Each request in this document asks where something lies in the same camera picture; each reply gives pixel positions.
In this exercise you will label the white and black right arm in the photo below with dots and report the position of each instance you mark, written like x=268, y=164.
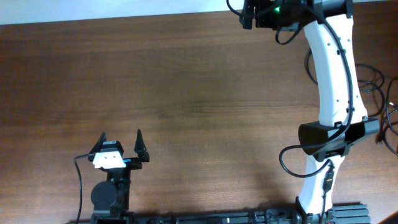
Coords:
x=343, y=119

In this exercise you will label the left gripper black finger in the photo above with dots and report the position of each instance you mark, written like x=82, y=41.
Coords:
x=98, y=146
x=140, y=148

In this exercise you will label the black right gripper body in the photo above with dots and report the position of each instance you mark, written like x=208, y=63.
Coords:
x=250, y=11

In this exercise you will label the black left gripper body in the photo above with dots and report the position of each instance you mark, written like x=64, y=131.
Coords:
x=133, y=163

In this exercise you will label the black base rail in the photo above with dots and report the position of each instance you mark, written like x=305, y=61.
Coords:
x=248, y=216

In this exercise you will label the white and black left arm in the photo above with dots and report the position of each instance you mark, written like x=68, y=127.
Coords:
x=110, y=198

